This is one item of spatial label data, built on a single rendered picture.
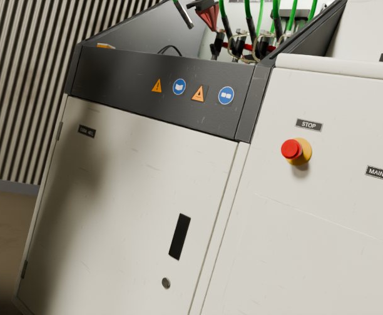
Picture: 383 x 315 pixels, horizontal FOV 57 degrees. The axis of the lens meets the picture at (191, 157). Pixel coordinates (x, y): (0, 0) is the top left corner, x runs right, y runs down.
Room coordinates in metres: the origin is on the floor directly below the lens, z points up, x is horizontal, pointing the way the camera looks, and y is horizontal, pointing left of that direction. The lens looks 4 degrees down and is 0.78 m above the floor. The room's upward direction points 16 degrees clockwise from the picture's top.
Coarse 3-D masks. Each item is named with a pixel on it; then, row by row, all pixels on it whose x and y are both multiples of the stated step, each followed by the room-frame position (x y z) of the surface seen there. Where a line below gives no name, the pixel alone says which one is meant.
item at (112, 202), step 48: (96, 144) 0.99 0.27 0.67; (144, 144) 0.88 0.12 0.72; (192, 144) 0.79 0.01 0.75; (48, 192) 1.10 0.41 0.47; (96, 192) 0.96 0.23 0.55; (144, 192) 0.86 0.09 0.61; (192, 192) 0.77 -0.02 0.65; (48, 240) 1.06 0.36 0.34; (96, 240) 0.93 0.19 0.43; (144, 240) 0.83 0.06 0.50; (192, 240) 0.75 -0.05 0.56; (48, 288) 1.02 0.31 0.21; (96, 288) 0.90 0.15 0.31; (144, 288) 0.81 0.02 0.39; (192, 288) 0.73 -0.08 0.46
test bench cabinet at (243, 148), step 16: (64, 96) 1.13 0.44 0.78; (240, 144) 0.72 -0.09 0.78; (48, 160) 1.13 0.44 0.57; (240, 160) 0.72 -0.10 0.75; (240, 176) 0.71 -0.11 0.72; (224, 208) 0.72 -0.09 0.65; (32, 224) 1.13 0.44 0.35; (224, 224) 0.71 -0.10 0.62; (208, 256) 0.72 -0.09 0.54; (208, 272) 0.72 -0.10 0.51; (16, 288) 1.13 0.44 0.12; (16, 304) 1.11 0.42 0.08; (192, 304) 0.73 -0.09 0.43
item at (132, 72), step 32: (96, 64) 1.05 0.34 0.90; (128, 64) 0.97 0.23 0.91; (160, 64) 0.90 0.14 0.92; (192, 64) 0.83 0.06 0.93; (224, 64) 0.78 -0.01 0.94; (96, 96) 1.03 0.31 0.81; (128, 96) 0.95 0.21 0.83; (160, 96) 0.88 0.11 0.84; (192, 128) 0.82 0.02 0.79; (224, 128) 0.75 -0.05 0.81
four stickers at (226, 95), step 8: (160, 80) 0.89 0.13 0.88; (176, 80) 0.85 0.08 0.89; (184, 80) 0.84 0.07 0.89; (152, 88) 0.90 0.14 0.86; (160, 88) 0.88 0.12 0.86; (176, 88) 0.85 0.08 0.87; (184, 88) 0.84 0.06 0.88; (200, 88) 0.81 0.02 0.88; (224, 88) 0.77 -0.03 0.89; (232, 88) 0.76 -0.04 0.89; (192, 96) 0.82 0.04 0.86; (200, 96) 0.80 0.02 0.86; (224, 96) 0.77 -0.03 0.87; (232, 96) 0.75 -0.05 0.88; (224, 104) 0.76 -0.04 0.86
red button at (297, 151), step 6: (294, 138) 0.66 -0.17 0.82; (300, 138) 0.65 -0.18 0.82; (282, 144) 0.63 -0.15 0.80; (288, 144) 0.62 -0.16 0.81; (294, 144) 0.61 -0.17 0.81; (300, 144) 0.62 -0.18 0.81; (306, 144) 0.64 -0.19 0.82; (282, 150) 0.63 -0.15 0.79; (288, 150) 0.62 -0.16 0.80; (294, 150) 0.61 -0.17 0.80; (300, 150) 0.61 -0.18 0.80; (306, 150) 0.64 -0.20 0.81; (288, 156) 0.62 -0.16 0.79; (294, 156) 0.62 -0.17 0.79; (300, 156) 0.64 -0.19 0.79; (306, 156) 0.64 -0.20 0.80; (294, 162) 0.65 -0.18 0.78; (300, 162) 0.64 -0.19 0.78
